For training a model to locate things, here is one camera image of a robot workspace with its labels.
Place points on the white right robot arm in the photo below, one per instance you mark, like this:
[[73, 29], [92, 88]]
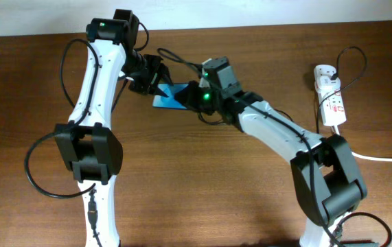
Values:
[[327, 179]]

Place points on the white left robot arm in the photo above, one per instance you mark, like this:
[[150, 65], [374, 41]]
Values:
[[87, 145]]

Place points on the blue Galaxy smartphone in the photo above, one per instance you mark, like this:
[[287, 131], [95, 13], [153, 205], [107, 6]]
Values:
[[169, 101]]

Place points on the white charger adapter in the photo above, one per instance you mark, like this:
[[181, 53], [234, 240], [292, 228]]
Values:
[[325, 84]]

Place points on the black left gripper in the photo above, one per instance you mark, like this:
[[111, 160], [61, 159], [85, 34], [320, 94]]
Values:
[[146, 86]]

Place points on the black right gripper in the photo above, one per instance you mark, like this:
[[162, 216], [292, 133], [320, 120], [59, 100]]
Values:
[[189, 100]]

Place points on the white power strip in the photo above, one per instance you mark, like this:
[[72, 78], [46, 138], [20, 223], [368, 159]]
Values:
[[332, 109]]

